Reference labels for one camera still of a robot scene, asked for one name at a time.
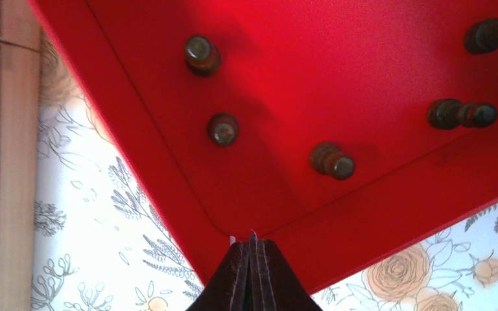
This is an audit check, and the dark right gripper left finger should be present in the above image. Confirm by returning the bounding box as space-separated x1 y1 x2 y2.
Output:
187 242 250 311

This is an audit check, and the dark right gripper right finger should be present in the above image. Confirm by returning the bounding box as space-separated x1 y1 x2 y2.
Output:
248 234 322 311

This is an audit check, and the red plastic tray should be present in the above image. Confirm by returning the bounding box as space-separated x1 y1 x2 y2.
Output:
31 1 498 292

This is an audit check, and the wooden chess board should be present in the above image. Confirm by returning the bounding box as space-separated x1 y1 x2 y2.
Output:
0 1 42 310

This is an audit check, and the floral patterned table mat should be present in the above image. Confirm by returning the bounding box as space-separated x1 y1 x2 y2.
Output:
31 36 498 310

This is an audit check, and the dark pawn in tray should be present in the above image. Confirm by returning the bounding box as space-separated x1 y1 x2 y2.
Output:
206 113 239 147
426 98 498 130
309 142 356 180
184 35 221 76
464 17 498 55

